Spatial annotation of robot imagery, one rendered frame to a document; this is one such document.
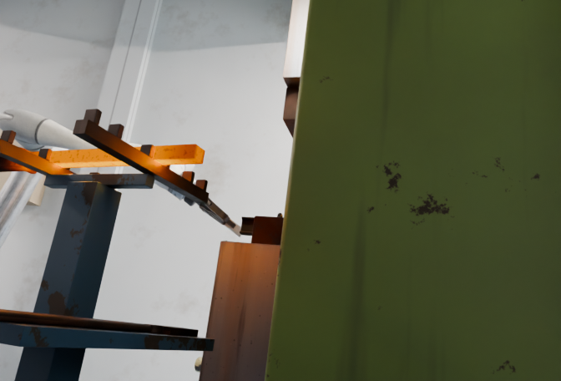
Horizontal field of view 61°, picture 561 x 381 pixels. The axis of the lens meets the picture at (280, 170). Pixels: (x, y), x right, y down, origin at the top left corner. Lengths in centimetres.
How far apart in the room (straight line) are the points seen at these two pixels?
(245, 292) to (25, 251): 360
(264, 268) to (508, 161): 51
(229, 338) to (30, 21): 476
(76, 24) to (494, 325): 488
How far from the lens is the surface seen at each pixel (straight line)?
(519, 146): 76
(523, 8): 88
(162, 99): 447
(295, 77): 125
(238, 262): 102
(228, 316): 101
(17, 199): 207
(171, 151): 74
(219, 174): 406
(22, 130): 195
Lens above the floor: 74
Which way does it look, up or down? 19 degrees up
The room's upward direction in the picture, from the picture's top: 7 degrees clockwise
